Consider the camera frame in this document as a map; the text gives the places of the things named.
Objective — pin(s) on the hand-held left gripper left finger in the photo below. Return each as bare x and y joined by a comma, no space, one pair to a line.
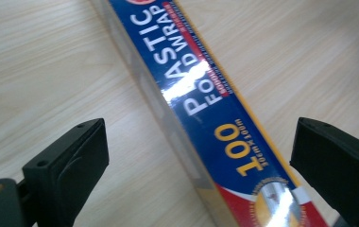
64,170

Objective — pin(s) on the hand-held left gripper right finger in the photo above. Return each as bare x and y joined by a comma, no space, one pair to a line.
338,164

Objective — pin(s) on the blue plastic wrap box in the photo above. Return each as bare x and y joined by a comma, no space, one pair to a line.
206,113

